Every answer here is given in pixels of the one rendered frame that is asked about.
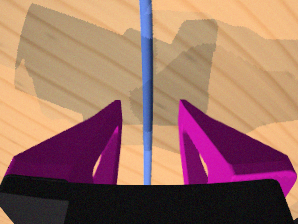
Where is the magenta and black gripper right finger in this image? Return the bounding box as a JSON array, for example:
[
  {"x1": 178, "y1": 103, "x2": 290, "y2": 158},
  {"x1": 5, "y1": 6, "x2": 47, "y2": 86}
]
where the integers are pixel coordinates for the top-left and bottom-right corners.
[{"x1": 178, "y1": 99, "x2": 297, "y2": 198}]

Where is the blue cable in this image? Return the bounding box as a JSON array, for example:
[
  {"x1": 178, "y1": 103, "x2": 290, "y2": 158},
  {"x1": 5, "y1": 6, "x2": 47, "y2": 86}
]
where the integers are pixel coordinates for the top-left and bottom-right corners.
[{"x1": 139, "y1": 0, "x2": 153, "y2": 185}]

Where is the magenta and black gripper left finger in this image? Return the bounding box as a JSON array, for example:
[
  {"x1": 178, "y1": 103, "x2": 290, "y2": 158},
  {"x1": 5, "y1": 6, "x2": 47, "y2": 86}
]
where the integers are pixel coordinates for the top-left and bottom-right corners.
[{"x1": 4, "y1": 100, "x2": 122, "y2": 185}]

